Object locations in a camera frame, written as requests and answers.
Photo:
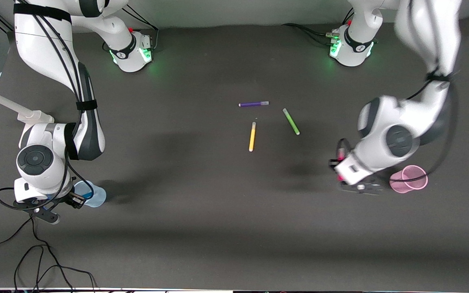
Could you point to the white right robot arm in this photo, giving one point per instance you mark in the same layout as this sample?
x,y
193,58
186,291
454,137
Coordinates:
x,y
39,158

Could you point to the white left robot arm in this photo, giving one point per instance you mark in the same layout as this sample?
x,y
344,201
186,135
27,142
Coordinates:
x,y
397,138

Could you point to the dark grey table mat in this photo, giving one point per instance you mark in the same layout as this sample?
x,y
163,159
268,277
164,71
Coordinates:
x,y
218,224

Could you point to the green marker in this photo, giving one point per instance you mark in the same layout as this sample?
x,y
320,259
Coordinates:
x,y
291,121

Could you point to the white flat box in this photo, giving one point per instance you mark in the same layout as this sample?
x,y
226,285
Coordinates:
x,y
39,117

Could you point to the translucent blue cup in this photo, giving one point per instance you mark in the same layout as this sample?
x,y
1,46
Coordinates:
x,y
96,197

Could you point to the pink marker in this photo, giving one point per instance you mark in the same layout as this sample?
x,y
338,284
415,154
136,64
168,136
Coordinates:
x,y
341,154

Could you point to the purple marker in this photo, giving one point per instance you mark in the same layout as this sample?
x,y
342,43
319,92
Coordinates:
x,y
253,104

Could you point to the yellow marker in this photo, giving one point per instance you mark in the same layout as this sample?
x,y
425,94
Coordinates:
x,y
252,137

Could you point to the translucent pink cup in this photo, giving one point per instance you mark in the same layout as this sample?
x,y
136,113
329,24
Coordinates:
x,y
415,185

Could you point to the white bar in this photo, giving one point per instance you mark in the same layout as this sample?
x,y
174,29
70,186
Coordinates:
x,y
2,102

